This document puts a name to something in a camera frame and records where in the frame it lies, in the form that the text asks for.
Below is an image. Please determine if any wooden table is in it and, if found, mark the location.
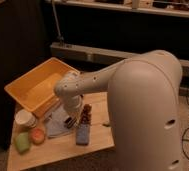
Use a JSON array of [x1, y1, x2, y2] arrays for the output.
[[7, 93, 114, 171]]

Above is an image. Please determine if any metal shelf rack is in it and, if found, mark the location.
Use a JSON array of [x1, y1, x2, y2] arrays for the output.
[[44, 0, 189, 81]]

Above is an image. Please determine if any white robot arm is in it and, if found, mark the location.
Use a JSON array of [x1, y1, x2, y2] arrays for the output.
[[54, 50, 183, 171]]

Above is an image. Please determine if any orange round sponge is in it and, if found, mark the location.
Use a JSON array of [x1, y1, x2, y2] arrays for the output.
[[29, 128, 45, 145]]

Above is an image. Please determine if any brown bottle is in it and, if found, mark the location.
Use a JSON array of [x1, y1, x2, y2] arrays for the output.
[[80, 104, 92, 124]]

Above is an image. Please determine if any white paper cup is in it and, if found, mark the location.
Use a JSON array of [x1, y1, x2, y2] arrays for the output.
[[15, 109, 37, 128]]

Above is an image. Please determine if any grey cloth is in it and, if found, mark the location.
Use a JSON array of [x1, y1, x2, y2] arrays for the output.
[[44, 103, 75, 138]]

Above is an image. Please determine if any yellow plastic tray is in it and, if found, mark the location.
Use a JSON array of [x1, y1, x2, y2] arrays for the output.
[[4, 57, 78, 117]]

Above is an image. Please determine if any green sponge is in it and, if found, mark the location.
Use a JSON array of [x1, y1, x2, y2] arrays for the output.
[[14, 132, 31, 154]]

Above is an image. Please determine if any blue rectangular sponge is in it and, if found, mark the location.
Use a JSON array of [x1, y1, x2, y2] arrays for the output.
[[76, 124, 90, 145]]

